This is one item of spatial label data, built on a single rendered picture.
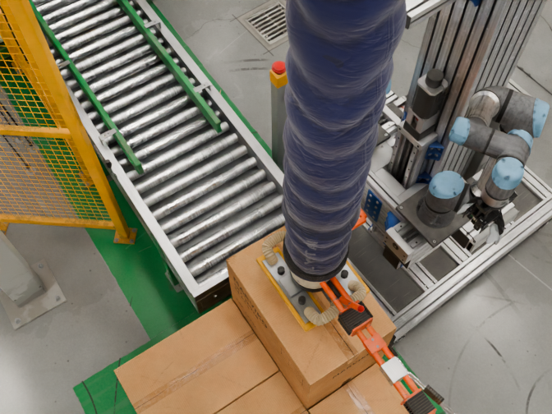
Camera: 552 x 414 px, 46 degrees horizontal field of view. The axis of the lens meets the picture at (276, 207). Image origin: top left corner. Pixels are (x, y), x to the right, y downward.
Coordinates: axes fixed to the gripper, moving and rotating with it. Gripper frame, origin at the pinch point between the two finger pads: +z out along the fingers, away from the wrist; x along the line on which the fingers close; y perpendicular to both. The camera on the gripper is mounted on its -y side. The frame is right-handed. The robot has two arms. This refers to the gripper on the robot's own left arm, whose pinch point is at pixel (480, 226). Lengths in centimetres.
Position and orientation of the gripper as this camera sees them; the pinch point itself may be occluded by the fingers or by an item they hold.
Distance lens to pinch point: 209.9
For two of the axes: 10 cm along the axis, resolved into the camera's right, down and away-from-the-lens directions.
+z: 0.0, 4.9, 8.7
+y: -8.0, 5.3, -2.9
